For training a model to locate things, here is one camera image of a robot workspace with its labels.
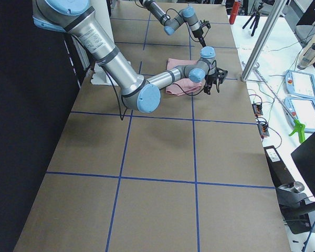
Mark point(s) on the near blue teach pendant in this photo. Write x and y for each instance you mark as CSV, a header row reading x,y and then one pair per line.
x,y
305,111

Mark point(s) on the orange connector board far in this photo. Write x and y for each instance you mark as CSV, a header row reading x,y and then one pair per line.
x,y
257,109

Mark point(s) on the orange connector board near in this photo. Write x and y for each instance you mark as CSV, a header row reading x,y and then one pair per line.
x,y
263,129

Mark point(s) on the orange connector board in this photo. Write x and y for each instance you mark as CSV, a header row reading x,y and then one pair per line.
x,y
257,109
263,129

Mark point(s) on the white camera pole base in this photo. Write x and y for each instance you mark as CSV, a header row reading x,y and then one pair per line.
x,y
104,31

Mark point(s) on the aluminium frame post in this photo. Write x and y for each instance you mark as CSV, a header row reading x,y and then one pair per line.
x,y
268,26

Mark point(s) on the black power adapter box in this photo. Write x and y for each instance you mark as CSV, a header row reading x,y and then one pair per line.
x,y
280,175

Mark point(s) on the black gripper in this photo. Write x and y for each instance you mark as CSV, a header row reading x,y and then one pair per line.
x,y
212,77
199,33

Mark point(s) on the far blue teach pendant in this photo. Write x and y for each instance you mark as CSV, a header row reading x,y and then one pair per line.
x,y
300,84

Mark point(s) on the pink Snoopy t-shirt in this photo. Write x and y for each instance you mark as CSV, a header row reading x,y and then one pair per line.
x,y
183,86

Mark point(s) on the black tripod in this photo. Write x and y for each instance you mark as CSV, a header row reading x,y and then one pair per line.
x,y
253,19

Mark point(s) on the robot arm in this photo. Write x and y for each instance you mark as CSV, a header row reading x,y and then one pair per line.
x,y
173,17
78,18

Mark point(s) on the blue teach pendant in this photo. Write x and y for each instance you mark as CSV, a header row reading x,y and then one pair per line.
x,y
305,111
300,84

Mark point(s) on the red cylinder bottle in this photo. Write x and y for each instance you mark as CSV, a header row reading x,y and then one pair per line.
x,y
234,11

